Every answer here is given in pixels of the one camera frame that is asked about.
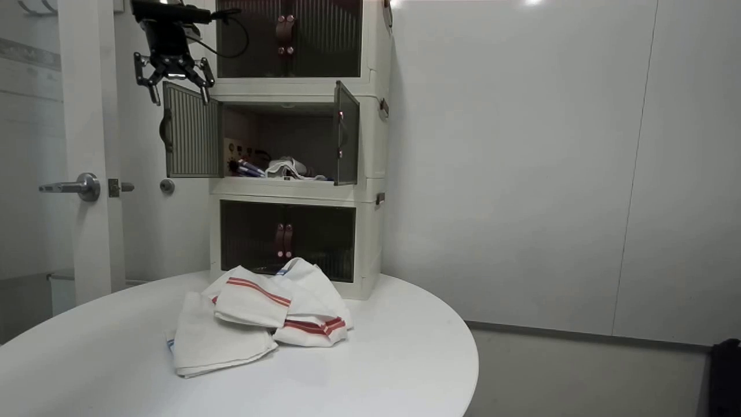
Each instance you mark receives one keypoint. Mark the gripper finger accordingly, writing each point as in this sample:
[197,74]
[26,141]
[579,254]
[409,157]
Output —
[143,74]
[202,75]

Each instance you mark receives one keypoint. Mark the ribbed translucent cabinet door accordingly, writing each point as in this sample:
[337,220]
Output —
[327,37]
[249,237]
[194,136]
[347,139]
[252,40]
[321,243]

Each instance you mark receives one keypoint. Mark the black object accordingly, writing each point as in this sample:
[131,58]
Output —
[726,379]

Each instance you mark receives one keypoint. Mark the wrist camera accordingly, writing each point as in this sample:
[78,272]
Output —
[169,11]

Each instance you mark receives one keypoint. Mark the white towel with red stripes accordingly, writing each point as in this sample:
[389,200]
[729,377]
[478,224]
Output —
[315,313]
[255,301]

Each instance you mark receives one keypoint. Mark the round silver door stop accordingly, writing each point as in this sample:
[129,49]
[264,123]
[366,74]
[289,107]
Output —
[167,186]

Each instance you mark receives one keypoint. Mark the silver door latch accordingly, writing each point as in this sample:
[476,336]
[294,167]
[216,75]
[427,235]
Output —
[118,187]

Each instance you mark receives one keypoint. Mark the white crumpled cloth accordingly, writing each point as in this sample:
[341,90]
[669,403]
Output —
[289,168]

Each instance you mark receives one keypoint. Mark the white room door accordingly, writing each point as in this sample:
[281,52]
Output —
[87,116]

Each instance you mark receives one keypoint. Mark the white stacked storage cabinet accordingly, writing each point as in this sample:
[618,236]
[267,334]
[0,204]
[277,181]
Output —
[373,145]

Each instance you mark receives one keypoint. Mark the heap of blue pens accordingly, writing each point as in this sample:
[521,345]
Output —
[248,168]

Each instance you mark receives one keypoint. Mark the white towel with blue stripe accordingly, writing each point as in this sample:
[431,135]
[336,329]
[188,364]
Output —
[205,341]

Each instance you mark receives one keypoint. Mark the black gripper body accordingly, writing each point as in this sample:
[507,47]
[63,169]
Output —
[168,40]

